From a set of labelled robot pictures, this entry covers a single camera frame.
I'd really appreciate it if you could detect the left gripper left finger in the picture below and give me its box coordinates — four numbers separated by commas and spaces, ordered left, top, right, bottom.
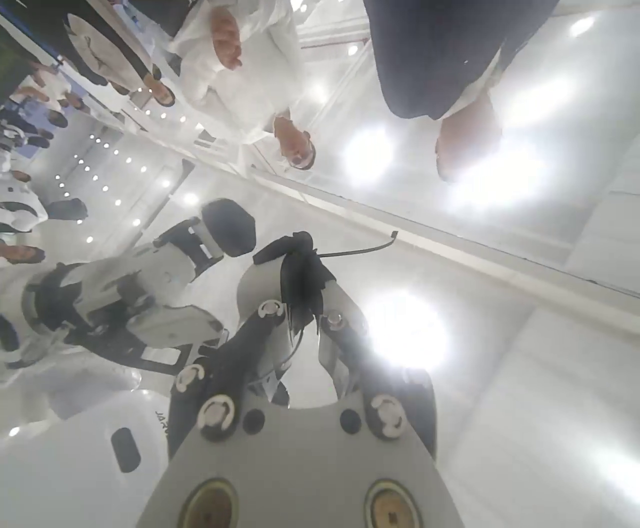
166, 233, 314, 457

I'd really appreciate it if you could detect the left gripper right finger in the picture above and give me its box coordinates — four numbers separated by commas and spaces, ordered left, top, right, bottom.
299, 249, 438, 460

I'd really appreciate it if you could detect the thin black zip tie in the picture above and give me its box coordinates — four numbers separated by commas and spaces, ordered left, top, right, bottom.
260, 231, 400, 383

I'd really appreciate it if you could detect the robot body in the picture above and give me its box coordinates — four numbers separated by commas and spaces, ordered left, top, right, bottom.
0, 198, 258, 383

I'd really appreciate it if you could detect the person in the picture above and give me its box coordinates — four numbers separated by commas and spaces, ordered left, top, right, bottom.
30, 0, 177, 109
167, 0, 319, 172
0, 170, 89, 236
362, 0, 562, 184
0, 239, 47, 268

